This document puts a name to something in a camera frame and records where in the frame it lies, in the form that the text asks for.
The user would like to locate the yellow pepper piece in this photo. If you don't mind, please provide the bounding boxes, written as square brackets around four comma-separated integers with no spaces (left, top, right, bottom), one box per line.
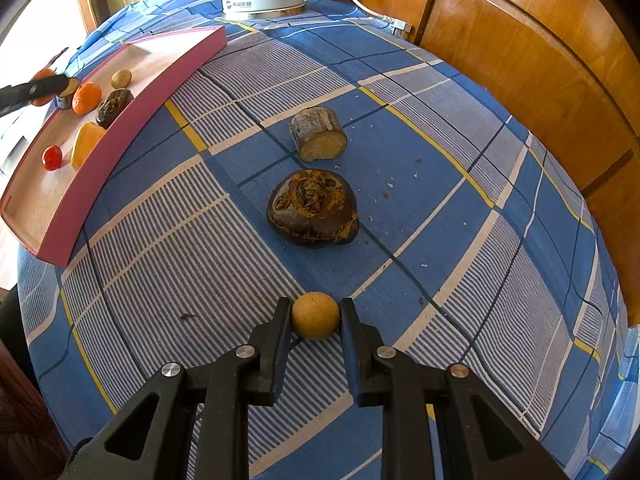
[70,121,107,168]

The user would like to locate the blue plaid tablecloth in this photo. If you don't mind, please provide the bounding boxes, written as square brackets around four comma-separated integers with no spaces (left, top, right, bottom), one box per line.
[15,0,631,480]

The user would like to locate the dark bark wood chunk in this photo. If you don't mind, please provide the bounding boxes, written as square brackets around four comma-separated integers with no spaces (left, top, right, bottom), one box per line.
[56,77,81,110]

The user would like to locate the round yellow fruit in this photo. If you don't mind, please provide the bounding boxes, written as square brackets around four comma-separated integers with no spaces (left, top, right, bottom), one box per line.
[291,291,341,342]

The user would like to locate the white tray with pink rim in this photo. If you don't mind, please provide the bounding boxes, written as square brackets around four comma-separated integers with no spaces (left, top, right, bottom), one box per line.
[0,25,227,268]

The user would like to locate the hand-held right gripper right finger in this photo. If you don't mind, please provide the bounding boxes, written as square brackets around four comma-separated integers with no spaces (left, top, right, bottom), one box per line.
[340,297,571,480]

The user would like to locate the red tomato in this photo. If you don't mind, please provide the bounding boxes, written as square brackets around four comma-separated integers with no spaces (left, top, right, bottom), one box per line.
[41,145,64,172]

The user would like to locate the white power strip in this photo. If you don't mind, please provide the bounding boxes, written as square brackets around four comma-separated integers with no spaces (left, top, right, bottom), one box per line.
[382,16,415,37]

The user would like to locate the silver kettle base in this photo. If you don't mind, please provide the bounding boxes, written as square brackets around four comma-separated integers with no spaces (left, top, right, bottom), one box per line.
[220,2,308,20]

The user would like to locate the cut log piece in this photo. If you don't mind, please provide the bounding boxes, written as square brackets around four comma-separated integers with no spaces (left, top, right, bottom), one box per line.
[289,106,348,163]

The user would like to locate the small orange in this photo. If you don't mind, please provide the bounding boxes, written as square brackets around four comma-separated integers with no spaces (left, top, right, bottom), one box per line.
[29,68,59,107]

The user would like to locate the dark brown oblong fruit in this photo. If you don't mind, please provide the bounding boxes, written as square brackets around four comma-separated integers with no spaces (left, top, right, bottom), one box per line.
[95,88,135,129]

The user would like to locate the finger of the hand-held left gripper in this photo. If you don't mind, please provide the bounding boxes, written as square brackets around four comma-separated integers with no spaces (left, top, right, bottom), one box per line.
[0,74,71,118]

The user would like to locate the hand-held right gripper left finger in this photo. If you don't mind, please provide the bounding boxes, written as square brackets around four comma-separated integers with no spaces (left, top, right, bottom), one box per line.
[60,296,293,480]

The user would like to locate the dark brown shell fruit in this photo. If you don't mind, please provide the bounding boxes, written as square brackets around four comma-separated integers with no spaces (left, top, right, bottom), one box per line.
[266,168,360,249]

